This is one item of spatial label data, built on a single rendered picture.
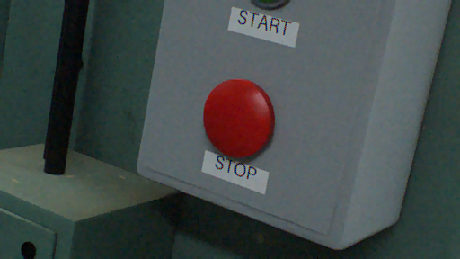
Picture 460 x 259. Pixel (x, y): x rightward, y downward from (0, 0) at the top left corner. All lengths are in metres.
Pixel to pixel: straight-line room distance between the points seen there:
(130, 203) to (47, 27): 0.17
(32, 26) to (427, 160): 0.27
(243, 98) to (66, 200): 0.11
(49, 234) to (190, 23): 0.11
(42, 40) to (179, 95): 0.20
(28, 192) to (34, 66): 0.16
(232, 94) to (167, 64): 0.04
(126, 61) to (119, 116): 0.03
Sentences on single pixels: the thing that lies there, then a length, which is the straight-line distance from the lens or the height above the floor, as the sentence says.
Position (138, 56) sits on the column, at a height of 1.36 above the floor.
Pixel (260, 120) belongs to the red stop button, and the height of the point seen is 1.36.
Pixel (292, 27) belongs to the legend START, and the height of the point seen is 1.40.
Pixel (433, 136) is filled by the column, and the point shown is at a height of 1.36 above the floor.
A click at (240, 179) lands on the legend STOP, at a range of 0.35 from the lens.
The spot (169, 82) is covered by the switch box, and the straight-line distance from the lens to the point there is 0.36.
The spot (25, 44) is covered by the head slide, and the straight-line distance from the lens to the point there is 0.56.
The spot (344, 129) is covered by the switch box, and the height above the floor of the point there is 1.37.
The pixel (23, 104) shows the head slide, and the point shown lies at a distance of 0.56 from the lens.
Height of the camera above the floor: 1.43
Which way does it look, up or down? 13 degrees down
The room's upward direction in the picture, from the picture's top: 11 degrees clockwise
